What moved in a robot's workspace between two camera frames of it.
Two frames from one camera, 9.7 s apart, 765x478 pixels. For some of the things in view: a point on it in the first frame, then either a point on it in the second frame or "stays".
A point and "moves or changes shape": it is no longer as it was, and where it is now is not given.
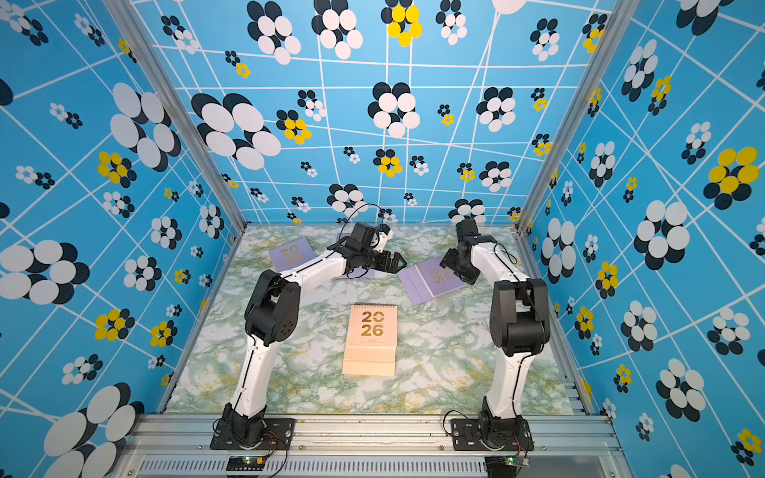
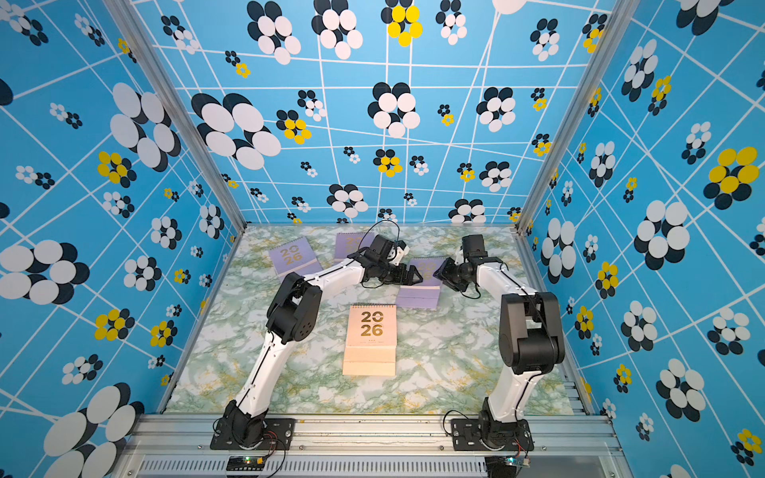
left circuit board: x=245 y=463 stays
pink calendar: x=371 y=344 stays
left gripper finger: x=392 y=265 → x=410 y=277
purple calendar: x=429 y=280 moves or changes shape
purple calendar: x=291 y=253 stays
